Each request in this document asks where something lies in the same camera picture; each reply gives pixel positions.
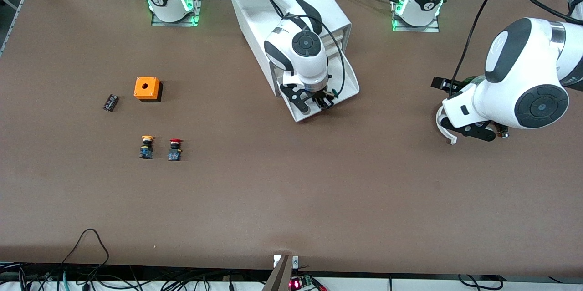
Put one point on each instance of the white cabinet drawer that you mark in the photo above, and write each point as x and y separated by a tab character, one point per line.
337	45
334	35
348	81

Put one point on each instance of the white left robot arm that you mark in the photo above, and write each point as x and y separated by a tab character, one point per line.
524	77

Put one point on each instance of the white drawer cabinet housing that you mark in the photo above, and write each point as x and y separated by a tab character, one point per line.
328	4

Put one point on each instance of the red push button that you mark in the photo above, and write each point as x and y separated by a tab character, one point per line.
174	152

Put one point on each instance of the yellow push button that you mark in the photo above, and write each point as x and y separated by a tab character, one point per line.
146	150

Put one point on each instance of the white semicircular plastic clamp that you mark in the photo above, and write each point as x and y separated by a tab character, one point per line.
444	134

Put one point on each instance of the circuit board with red display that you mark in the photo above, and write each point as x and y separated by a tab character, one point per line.
296	284

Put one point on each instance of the small black electronic module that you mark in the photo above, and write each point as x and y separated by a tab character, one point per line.
110	103

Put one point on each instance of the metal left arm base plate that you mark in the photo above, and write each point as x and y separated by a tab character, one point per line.
430	29

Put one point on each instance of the black push switch component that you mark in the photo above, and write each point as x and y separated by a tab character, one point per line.
503	134

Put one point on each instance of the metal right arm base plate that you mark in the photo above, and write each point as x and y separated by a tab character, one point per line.
175	23

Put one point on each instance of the small white bracket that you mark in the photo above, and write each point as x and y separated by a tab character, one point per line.
296	261

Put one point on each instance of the orange button enclosure box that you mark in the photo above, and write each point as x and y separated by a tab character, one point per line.
152	89

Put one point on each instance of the grey angled post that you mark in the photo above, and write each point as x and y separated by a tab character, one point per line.
280	277

